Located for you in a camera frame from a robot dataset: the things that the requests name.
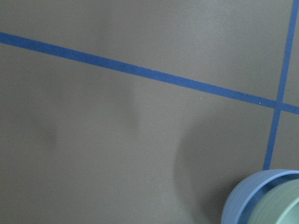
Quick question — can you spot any blue bowl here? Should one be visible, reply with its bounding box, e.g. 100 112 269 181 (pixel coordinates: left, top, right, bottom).
221 169 299 224

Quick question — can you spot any green bowl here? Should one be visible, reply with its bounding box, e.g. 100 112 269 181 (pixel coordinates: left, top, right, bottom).
248 179 299 224

